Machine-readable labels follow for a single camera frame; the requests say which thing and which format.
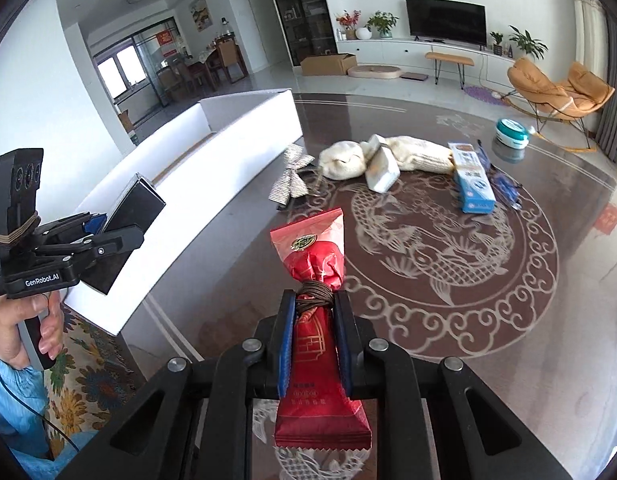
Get black odor removing bar box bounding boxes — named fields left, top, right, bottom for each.
left=81, top=174, right=165, bottom=294

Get red snack packet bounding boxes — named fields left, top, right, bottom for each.
left=270, top=208, right=371, bottom=450

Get cream knitted cloth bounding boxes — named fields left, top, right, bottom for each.
left=386, top=136, right=455, bottom=174
left=318, top=141, right=366, bottom=181

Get clear glasses with black arms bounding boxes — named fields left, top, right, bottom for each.
left=477, top=141, right=522, bottom=210

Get person left hand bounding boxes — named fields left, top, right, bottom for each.
left=0, top=290, right=63, bottom=370

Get rhinestone bow hair clip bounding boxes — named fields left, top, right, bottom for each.
left=268, top=144, right=314, bottom=206

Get blue white toothpaste box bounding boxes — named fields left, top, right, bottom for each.
left=449, top=142, right=496, bottom=214

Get cardboard box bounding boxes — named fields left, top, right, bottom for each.
left=301, top=53, right=357, bottom=76

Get round floor cushion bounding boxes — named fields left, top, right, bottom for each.
left=348, top=65, right=403, bottom=79

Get dark display shelf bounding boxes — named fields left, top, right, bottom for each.
left=274, top=0, right=337, bottom=66

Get teal white round device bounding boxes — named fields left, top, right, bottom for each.
left=495, top=118, right=530, bottom=151

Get red flowers in vase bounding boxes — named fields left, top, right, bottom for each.
left=336, top=10, right=361, bottom=40

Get grey curtain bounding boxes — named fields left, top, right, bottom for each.
left=595, top=13, right=617, bottom=162

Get potted green plant left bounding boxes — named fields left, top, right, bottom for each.
left=366, top=11, right=399, bottom=39

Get white tv cabinet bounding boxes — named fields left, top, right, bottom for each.
left=337, top=39, right=514, bottom=92

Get orange lounge chair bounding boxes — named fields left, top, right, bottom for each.
left=507, top=58, right=615, bottom=122

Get wooden bench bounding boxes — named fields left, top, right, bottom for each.
left=425, top=51, right=475, bottom=88

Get small potted plant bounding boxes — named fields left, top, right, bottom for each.
left=490, top=32, right=504, bottom=56

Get large leafy plant right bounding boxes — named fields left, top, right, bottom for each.
left=509, top=25, right=548, bottom=60

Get black television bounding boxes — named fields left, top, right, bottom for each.
left=405, top=0, right=487, bottom=47

